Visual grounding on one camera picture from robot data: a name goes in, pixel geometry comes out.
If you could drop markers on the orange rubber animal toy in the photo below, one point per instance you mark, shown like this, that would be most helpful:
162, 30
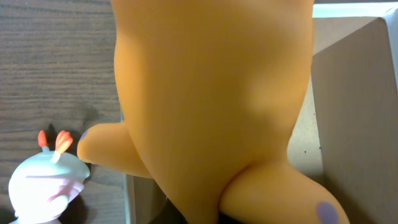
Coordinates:
210, 92

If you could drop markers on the white cardboard box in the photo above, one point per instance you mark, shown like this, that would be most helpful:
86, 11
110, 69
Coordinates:
345, 137

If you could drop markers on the white pink chicken toy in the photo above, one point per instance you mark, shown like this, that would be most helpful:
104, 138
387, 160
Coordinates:
43, 185

